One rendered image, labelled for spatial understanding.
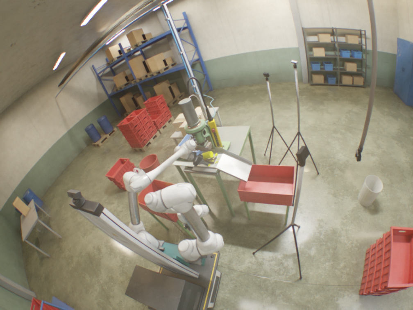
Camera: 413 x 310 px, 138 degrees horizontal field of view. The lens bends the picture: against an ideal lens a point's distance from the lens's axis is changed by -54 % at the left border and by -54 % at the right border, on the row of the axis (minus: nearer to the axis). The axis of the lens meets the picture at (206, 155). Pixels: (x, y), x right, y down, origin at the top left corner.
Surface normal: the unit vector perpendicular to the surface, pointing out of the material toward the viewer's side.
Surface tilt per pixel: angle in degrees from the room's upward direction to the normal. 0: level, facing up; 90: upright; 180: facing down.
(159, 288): 0
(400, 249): 0
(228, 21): 90
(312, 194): 0
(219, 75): 90
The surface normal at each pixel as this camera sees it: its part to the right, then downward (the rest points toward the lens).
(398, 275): -0.31, -0.74
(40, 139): 0.87, 0.04
